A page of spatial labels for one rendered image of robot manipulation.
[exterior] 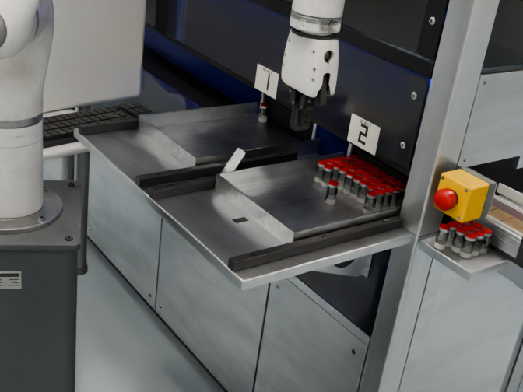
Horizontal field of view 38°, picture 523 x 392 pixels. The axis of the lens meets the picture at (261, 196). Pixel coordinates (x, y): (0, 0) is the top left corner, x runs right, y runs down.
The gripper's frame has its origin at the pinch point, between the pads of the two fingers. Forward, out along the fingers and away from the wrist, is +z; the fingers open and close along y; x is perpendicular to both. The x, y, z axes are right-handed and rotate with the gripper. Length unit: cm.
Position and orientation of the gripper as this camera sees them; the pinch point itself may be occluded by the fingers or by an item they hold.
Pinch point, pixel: (300, 117)
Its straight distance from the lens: 132.7
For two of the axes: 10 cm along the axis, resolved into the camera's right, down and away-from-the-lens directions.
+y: -5.6, -4.2, 7.1
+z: -1.2, 8.9, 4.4
